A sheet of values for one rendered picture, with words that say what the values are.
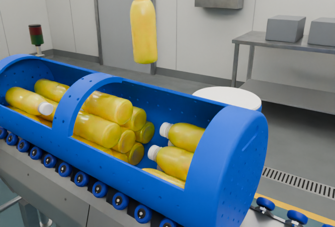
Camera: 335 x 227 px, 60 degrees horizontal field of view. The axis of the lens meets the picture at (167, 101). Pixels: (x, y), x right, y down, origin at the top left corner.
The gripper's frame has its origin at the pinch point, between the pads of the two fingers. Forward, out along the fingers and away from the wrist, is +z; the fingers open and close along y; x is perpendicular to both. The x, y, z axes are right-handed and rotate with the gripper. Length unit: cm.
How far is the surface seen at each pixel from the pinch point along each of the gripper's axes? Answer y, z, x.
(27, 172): -29, 57, 32
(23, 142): -26, 48, 35
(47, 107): -20.3, 35.4, 24.9
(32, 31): 17, 24, 95
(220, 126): -17.4, 25.6, -33.2
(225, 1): 288, 40, 125
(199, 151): -22.7, 28.7, -32.0
